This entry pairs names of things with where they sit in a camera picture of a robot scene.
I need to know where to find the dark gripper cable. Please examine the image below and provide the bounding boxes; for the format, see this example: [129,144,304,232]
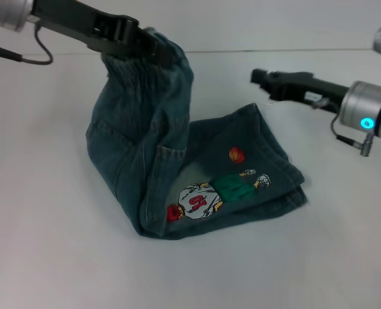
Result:
[311,97,373,158]
[0,19,54,66]

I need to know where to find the blue denim shorts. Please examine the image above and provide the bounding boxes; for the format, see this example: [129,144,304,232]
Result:
[85,27,309,241]

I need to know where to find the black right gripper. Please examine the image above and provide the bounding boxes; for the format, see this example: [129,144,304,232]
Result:
[250,68,356,113]

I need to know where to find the dark right gripper cable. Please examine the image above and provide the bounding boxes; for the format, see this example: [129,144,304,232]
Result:
[311,97,373,158]

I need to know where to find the dark left gripper cable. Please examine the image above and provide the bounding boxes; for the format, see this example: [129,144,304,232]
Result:
[0,19,54,66]

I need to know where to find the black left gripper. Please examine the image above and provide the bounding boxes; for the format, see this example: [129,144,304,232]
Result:
[30,0,177,67]

